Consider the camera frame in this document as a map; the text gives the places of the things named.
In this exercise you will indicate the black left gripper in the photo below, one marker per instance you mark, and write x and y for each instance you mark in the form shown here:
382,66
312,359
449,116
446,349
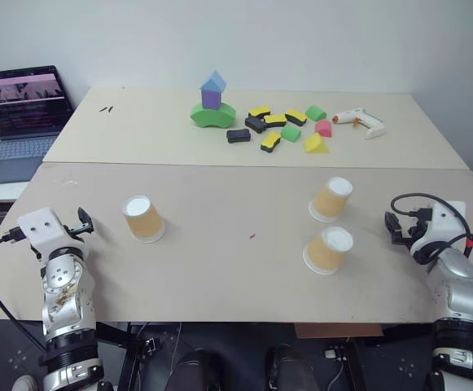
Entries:
74,233

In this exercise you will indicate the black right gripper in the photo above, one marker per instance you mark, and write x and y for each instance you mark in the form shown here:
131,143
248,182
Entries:
419,229

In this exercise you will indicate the brown paper cup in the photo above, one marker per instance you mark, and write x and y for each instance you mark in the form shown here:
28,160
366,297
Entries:
144,222
327,250
330,201

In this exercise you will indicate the white glue gun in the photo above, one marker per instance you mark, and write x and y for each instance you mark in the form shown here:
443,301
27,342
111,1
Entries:
362,119

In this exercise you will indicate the brown cardboard piece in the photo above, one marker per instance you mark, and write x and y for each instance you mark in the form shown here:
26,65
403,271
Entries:
338,330

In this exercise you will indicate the yellow foam wedge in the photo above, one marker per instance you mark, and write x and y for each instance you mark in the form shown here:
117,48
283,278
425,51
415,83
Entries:
314,143

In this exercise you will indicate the grey laptop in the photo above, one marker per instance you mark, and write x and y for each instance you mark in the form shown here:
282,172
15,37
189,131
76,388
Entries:
20,118

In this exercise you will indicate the pink foam block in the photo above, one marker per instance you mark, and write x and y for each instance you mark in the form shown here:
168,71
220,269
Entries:
323,128

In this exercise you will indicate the white power plug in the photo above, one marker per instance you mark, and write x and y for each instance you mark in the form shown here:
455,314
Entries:
334,352

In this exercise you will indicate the yellow and black eraser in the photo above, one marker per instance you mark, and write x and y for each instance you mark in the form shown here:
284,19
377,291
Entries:
275,119
296,117
270,142
259,111

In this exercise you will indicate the green foam arch block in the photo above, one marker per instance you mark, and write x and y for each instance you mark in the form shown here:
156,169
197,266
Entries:
213,116

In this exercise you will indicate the purple foam cube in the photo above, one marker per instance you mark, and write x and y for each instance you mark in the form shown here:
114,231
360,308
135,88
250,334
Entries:
210,99

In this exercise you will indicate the dark rounded shape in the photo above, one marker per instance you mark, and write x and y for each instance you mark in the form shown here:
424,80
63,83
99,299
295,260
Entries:
291,370
195,372

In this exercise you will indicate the blue foam triangular prism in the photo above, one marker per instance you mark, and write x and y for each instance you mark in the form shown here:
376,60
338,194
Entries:
213,81

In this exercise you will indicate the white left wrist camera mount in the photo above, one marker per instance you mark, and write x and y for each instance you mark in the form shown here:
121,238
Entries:
40,230

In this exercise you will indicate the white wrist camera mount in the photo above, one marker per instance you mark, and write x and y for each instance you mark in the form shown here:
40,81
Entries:
443,226
40,230

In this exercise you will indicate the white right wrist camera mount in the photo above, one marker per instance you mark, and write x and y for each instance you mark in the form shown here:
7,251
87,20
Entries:
443,226

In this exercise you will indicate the black table frame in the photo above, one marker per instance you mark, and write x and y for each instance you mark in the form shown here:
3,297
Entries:
134,354

